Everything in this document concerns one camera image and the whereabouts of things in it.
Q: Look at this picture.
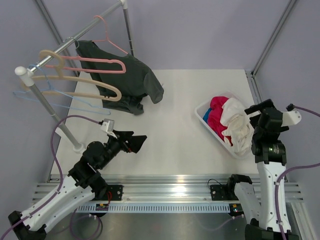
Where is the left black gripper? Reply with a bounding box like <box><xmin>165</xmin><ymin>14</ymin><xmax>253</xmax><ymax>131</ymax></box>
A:
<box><xmin>98</xmin><ymin>129</ymin><xmax>147</xmax><ymax>169</ymax></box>

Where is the white Coca-Cola t-shirt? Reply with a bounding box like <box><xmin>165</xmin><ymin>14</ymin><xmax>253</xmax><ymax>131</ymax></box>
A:
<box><xmin>220</xmin><ymin>97</ymin><xmax>254</xmax><ymax>157</ymax></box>

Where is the pink plastic hanger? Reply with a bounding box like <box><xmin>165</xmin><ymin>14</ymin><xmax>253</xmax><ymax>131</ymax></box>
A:
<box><xmin>45</xmin><ymin>54</ymin><xmax>127</xmax><ymax>74</ymax></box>

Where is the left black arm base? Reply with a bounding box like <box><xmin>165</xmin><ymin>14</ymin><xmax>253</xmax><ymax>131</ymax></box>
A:
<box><xmin>93</xmin><ymin>184</ymin><xmax>124</xmax><ymax>201</ymax></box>

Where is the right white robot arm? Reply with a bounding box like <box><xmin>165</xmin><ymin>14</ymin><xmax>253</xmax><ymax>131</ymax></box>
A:
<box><xmin>226</xmin><ymin>99</ymin><xmax>301</xmax><ymax>240</ymax></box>

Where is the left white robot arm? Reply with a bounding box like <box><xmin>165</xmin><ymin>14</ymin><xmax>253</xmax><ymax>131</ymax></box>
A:
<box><xmin>8</xmin><ymin>130</ymin><xmax>147</xmax><ymax>240</ymax></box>

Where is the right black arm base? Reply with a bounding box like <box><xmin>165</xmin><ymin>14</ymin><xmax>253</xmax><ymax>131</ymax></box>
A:
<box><xmin>209</xmin><ymin>184</ymin><xmax>239</xmax><ymax>201</ymax></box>

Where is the beige wooden hanger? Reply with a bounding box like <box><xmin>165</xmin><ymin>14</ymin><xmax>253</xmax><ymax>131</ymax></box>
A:
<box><xmin>19</xmin><ymin>49</ymin><xmax>122</xmax><ymax>102</ymax></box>

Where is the dark grey t-shirt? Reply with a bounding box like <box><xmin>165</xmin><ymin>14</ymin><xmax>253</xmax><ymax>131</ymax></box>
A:
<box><xmin>76</xmin><ymin>40</ymin><xmax>165</xmax><ymax>115</ymax></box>

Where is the magenta cloth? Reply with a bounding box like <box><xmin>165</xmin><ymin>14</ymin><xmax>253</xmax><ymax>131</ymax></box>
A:
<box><xmin>208</xmin><ymin>96</ymin><xmax>233</xmax><ymax>147</ymax></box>

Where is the white plastic basket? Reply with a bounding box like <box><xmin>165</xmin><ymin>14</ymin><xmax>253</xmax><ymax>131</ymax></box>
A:
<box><xmin>194</xmin><ymin>91</ymin><xmax>254</xmax><ymax>159</ymax></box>

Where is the silver clothes rack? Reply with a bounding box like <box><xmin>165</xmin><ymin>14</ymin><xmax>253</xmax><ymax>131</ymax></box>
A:
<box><xmin>14</xmin><ymin>0</ymin><xmax>131</xmax><ymax>153</ymax></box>

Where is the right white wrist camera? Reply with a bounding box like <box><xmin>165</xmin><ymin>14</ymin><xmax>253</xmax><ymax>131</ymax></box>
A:
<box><xmin>281</xmin><ymin>103</ymin><xmax>302</xmax><ymax>127</ymax></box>

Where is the blue wire hanger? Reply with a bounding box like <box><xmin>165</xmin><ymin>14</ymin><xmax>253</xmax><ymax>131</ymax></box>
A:
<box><xmin>13</xmin><ymin>65</ymin><xmax>122</xmax><ymax>116</ymax></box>

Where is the aluminium mounting rail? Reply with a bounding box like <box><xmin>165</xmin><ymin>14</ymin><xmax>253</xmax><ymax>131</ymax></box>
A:
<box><xmin>31</xmin><ymin>174</ymin><xmax>304</xmax><ymax>204</ymax></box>

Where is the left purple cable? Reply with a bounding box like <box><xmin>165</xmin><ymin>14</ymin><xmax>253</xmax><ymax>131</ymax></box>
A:
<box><xmin>0</xmin><ymin>114</ymin><xmax>105</xmax><ymax>238</ymax></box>

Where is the white slotted cable duct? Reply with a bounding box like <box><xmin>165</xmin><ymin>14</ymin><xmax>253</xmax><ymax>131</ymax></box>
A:
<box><xmin>76</xmin><ymin>202</ymin><xmax>231</xmax><ymax>213</ymax></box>

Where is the pink wire hanger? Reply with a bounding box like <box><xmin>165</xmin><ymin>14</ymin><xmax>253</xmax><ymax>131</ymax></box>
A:
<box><xmin>91</xmin><ymin>14</ymin><xmax>130</xmax><ymax>55</ymax></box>

